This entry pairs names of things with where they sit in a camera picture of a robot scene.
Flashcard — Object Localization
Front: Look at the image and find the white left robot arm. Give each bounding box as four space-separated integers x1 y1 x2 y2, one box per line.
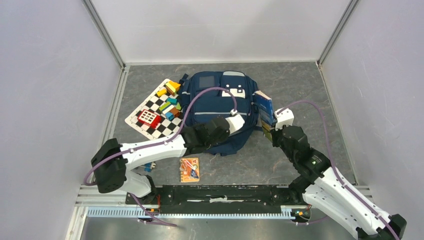
91 117 236 204

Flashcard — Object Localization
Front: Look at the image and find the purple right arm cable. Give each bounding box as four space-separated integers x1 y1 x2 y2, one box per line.
276 100 398 240

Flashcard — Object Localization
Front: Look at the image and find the black white chessboard mat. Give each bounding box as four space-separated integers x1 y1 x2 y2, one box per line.
124 78 186 141

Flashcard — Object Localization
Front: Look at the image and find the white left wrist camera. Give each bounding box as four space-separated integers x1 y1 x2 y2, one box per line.
225 109 245 135

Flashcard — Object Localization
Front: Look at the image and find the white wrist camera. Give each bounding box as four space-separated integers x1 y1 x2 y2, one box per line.
225 109 245 135
274 108 295 130

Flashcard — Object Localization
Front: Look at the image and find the yellow toy block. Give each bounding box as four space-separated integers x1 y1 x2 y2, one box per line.
156 88 168 98

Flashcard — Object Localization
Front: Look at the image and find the orange brown toy block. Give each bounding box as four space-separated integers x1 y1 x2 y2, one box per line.
169 107 181 118

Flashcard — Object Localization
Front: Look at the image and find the red window toy block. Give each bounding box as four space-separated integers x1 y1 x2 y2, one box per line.
137 109 162 129

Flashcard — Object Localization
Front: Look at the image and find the light blue curved block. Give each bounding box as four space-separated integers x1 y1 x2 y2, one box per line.
165 112 175 121

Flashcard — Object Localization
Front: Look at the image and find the teal toy block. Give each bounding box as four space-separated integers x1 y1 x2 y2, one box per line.
167 97 178 105

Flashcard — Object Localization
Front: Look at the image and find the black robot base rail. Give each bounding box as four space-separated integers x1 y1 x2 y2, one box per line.
125 184 312 215

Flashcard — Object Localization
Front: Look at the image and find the blue Animal Farm book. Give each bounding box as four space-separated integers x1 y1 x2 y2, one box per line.
254 90 276 142

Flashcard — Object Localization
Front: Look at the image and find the lime green toy block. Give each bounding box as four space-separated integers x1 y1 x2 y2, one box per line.
175 102 182 111

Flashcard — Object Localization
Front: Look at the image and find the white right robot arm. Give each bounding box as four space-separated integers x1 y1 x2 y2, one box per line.
271 125 407 240

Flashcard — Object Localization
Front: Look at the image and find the orange yellow wedge block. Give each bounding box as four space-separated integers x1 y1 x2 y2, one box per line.
164 80 181 97

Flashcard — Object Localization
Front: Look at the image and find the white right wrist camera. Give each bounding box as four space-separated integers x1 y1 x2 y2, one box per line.
274 108 295 130

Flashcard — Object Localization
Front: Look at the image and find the navy blue student backpack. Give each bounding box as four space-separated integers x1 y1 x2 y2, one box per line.
177 70 260 157

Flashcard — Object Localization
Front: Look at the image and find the orange spiral notebook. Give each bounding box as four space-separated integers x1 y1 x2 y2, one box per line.
179 157 200 183

